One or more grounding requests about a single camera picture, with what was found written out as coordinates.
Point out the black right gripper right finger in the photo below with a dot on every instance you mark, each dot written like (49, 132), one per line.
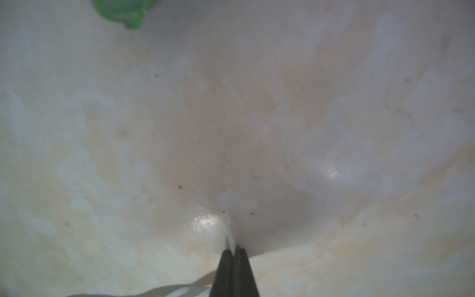
(244, 283)

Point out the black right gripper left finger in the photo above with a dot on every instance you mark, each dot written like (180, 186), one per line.
(222, 285)

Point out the green snack packet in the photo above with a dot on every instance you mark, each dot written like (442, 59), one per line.
(128, 12)

